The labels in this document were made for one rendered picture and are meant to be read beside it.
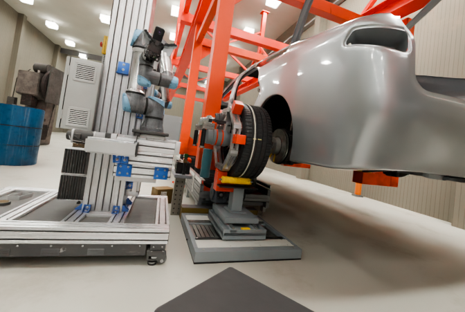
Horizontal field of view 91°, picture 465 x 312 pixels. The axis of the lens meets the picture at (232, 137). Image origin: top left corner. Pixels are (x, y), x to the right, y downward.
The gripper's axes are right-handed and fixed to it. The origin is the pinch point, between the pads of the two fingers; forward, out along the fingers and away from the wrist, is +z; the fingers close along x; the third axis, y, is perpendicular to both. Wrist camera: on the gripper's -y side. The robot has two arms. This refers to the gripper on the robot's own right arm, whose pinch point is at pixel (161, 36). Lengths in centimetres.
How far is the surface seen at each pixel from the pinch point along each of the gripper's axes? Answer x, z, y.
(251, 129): -85, -37, 19
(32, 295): 17, -28, 127
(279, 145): -127, -48, 21
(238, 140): -74, -35, 30
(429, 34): -486, -92, -299
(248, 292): -40, 48, 85
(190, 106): -120, -297, -33
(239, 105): -75, -47, 2
